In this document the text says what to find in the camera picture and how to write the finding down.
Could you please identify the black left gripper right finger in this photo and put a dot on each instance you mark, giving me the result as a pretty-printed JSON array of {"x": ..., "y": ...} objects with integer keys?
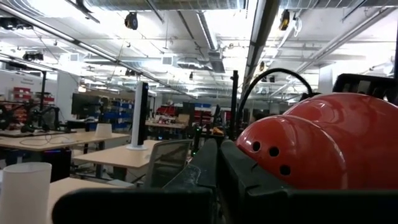
[{"x": 311, "y": 208}]

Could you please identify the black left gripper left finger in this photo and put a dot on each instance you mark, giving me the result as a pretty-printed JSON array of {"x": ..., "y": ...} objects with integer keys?
[{"x": 140, "y": 205}]

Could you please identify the red desk lamp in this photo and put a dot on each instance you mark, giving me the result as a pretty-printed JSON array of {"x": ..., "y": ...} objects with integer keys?
[{"x": 311, "y": 149}]

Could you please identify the grey office chair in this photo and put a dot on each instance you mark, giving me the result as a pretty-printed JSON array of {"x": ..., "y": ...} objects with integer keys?
[{"x": 168, "y": 161}]

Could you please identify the distant light wood desk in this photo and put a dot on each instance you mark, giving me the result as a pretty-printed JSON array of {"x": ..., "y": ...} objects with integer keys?
[
  {"x": 124, "y": 155},
  {"x": 62, "y": 141}
]

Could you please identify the white bucket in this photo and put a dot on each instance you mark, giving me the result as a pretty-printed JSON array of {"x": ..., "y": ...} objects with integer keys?
[{"x": 103, "y": 130}]

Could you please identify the white tower fan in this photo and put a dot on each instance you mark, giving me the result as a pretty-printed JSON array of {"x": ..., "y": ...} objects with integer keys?
[{"x": 136, "y": 115}]

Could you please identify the black computer tower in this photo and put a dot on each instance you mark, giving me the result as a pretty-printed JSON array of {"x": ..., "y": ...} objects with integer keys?
[{"x": 57, "y": 165}]

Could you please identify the black computer monitor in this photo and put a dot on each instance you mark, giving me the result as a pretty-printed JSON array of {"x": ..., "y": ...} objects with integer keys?
[{"x": 85, "y": 104}]

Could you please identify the white cylinder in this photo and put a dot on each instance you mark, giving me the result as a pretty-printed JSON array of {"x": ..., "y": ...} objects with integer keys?
[{"x": 25, "y": 196}]

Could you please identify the distant black robot arms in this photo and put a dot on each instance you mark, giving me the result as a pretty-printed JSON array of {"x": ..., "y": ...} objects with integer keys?
[{"x": 46, "y": 115}]

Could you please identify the black aluminium rig frame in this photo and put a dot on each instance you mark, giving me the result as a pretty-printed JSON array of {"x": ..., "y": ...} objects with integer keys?
[{"x": 234, "y": 102}]

